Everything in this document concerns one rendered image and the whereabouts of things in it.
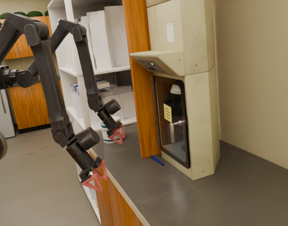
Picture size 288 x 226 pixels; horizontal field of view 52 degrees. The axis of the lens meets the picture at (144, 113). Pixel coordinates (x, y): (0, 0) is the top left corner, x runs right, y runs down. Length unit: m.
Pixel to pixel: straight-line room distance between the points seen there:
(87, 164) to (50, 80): 0.34
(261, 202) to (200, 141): 0.34
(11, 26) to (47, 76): 0.20
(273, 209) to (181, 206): 0.33
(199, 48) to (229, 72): 0.48
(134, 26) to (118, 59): 1.06
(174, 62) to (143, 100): 0.43
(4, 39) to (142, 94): 0.73
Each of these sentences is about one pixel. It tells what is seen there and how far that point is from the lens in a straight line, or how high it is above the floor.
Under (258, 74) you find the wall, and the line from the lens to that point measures 1.54.
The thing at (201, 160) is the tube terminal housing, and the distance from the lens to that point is 1.36.
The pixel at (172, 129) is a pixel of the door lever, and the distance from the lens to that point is 1.29.
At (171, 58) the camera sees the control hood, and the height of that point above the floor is 1.49.
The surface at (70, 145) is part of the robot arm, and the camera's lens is 1.15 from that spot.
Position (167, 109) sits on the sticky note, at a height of 1.24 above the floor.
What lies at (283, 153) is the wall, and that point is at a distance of 1.53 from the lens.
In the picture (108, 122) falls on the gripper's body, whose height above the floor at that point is 1.16.
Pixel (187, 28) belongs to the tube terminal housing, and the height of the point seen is 1.59.
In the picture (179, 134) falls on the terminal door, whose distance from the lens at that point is 1.34.
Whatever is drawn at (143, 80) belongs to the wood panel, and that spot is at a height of 1.36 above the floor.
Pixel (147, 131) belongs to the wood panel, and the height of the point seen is 1.08.
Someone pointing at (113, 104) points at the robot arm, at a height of 1.25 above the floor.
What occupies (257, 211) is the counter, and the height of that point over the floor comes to 0.94.
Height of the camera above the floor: 1.58
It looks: 14 degrees down
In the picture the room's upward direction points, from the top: 6 degrees counter-clockwise
